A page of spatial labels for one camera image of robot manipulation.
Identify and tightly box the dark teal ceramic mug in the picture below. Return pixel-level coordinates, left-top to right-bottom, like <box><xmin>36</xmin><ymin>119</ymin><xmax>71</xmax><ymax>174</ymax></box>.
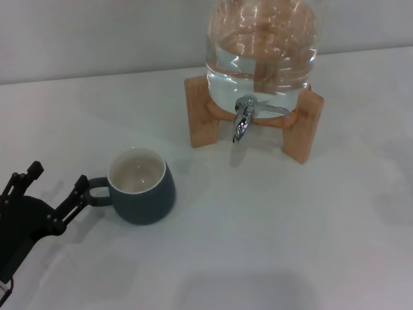
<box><xmin>84</xmin><ymin>147</ymin><xmax>177</xmax><ymax>226</ymax></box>

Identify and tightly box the clear glass water dispenser jar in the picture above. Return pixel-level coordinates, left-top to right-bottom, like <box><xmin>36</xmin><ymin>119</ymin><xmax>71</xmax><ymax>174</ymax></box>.
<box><xmin>205</xmin><ymin>0</ymin><xmax>321</xmax><ymax>117</ymax></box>

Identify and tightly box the wooden dispenser stand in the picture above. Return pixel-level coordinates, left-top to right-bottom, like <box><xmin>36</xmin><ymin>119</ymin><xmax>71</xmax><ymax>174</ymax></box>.
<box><xmin>184</xmin><ymin>76</ymin><xmax>325</xmax><ymax>165</ymax></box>

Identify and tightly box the chrome faucet with lever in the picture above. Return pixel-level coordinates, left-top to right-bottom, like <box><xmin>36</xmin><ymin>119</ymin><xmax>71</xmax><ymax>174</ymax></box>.
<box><xmin>231</xmin><ymin>94</ymin><xmax>290</xmax><ymax>144</ymax></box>

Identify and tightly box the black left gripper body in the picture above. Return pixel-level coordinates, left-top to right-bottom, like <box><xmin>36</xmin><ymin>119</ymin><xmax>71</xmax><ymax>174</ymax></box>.
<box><xmin>0</xmin><ymin>195</ymin><xmax>67</xmax><ymax>285</ymax></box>

